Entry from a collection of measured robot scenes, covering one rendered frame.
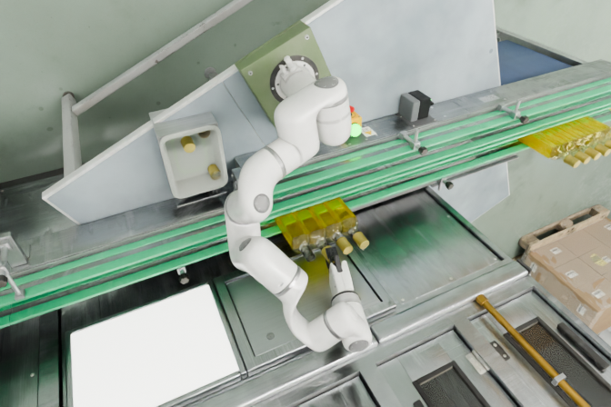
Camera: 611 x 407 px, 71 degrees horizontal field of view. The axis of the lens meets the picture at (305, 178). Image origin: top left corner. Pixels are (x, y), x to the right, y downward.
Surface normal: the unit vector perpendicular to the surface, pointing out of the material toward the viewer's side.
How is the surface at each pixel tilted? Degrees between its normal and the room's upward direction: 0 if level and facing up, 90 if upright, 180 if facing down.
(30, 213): 90
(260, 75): 3
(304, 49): 3
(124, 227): 90
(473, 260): 90
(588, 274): 90
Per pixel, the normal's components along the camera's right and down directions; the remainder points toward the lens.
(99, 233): -0.02, -0.79
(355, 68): 0.43, 0.55
